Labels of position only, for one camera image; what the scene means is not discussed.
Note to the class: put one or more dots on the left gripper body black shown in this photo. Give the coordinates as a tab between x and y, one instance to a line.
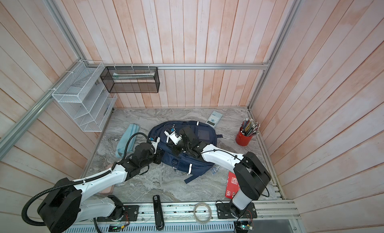
153	158

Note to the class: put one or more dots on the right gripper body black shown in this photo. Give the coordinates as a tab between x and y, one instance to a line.
181	146

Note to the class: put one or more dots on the navy blue student backpack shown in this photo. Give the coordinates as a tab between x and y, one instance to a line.
194	166

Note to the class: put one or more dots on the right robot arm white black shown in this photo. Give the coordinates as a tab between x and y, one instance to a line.
250	173

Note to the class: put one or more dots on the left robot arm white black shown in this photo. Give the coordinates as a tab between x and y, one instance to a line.
59	207

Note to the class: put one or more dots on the light blue pencil case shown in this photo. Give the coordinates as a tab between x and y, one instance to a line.
132	129

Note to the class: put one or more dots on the clear plastic ruler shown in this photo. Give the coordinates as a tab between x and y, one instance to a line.
215	169

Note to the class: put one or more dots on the light green calculator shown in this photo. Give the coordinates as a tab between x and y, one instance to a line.
214	119

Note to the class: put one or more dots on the red pen holder cup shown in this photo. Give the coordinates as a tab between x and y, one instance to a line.
242	139

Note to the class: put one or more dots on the red booklet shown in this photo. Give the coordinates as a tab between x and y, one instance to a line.
232	186

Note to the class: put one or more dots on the black handheld device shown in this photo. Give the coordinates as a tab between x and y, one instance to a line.
158	213

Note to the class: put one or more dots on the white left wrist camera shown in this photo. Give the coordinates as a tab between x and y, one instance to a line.
154	141

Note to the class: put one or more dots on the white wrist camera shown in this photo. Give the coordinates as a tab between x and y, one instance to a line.
173	135
154	141

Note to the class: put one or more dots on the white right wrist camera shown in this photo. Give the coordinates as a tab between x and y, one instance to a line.
173	135

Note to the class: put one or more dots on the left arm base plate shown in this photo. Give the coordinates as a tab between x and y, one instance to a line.
129	213

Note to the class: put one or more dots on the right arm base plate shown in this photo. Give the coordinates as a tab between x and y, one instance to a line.
230	211

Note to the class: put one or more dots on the black mesh wall basket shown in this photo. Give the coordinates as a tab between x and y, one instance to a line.
131	79

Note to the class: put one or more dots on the white wire mesh shelf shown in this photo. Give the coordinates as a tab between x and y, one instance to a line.
84	97

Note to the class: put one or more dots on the aluminium front rail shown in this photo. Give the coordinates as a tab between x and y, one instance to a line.
206	214

